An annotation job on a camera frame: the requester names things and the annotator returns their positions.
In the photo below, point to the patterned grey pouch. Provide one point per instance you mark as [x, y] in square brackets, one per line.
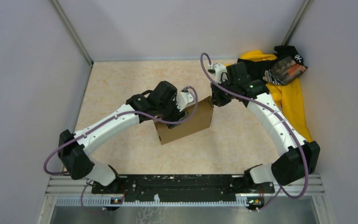
[285, 70]

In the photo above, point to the yellow cloth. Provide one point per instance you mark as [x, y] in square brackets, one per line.
[288, 97]

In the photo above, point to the brown cardboard box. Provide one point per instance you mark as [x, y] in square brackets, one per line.
[200, 121]

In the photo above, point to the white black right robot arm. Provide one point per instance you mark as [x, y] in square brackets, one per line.
[296, 154]

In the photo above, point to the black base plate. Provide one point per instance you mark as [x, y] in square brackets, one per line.
[182, 188]

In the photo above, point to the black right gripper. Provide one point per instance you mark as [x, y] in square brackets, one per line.
[216, 100]

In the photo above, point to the black cloth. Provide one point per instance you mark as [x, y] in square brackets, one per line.
[257, 71]

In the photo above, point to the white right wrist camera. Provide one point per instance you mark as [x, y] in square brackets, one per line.
[220, 72]

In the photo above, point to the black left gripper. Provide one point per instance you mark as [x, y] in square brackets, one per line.
[174, 118]

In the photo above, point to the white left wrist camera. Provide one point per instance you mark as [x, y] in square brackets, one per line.
[184, 99]

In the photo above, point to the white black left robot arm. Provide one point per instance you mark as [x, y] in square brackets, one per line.
[75, 149]

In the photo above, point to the aluminium frame rail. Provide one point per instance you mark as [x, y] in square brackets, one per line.
[64, 191]

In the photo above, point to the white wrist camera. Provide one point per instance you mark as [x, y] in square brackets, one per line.
[220, 72]
[184, 99]

